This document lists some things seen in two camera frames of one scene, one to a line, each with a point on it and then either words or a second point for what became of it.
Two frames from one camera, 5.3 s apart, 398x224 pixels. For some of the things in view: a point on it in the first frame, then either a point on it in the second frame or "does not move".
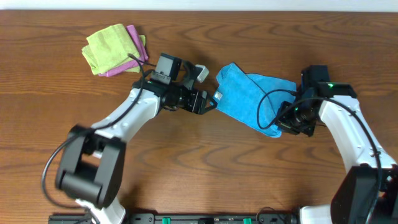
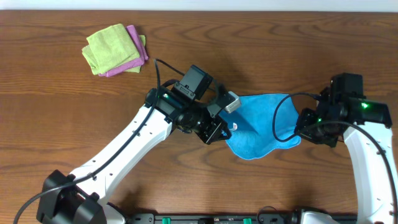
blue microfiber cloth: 253,98 → 261,124
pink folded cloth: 141,48 does not move
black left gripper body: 180,97 → 198,121
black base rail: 183,218 does not move
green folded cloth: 109,48 does not move
